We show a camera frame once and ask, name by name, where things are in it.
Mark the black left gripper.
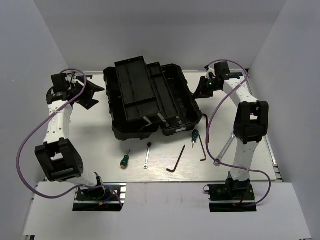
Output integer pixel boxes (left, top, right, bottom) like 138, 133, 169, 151
69, 75, 105, 110

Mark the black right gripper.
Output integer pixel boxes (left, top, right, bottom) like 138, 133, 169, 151
193, 76, 221, 100

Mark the black plastic toolbox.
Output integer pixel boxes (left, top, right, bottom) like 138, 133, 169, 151
103, 56, 203, 141

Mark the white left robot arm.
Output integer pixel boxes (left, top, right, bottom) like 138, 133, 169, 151
35, 73, 106, 200

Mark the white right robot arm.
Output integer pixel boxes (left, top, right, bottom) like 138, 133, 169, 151
192, 60, 269, 200

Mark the brown hex key upper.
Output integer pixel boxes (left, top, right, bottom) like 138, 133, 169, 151
202, 113, 209, 130

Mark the brown hex key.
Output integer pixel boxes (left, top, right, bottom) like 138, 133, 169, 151
202, 113, 209, 130
198, 135, 207, 162
166, 144, 186, 173

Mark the small green stubby screwdriver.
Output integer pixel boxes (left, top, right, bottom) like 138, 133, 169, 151
191, 129, 199, 148

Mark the brown hex key middle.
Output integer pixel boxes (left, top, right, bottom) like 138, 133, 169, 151
198, 135, 207, 162

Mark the green screwdriver orange cap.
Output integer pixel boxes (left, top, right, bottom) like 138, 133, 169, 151
120, 150, 131, 170

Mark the large silver ratchet wrench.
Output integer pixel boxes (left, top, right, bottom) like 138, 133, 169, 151
213, 132, 236, 166

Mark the brown hex key lower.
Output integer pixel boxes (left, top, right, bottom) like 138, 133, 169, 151
166, 144, 186, 173

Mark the small silver ratchet wrench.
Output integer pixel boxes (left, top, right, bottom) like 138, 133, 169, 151
143, 142, 152, 170

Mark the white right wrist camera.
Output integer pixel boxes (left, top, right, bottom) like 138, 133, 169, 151
204, 65, 216, 80

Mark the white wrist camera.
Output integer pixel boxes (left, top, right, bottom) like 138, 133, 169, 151
204, 65, 216, 80
65, 72, 77, 88

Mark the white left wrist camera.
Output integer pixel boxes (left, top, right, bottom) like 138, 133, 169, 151
65, 72, 77, 88

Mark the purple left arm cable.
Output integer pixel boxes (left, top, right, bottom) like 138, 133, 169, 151
16, 68, 125, 208

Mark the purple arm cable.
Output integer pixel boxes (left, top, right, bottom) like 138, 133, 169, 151
204, 59, 272, 207
16, 68, 125, 208

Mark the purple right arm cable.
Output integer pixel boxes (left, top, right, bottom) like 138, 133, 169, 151
204, 59, 272, 207

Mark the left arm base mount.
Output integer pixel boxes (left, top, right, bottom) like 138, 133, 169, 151
72, 183, 127, 212

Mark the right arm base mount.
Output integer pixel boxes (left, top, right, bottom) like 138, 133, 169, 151
203, 183, 257, 213

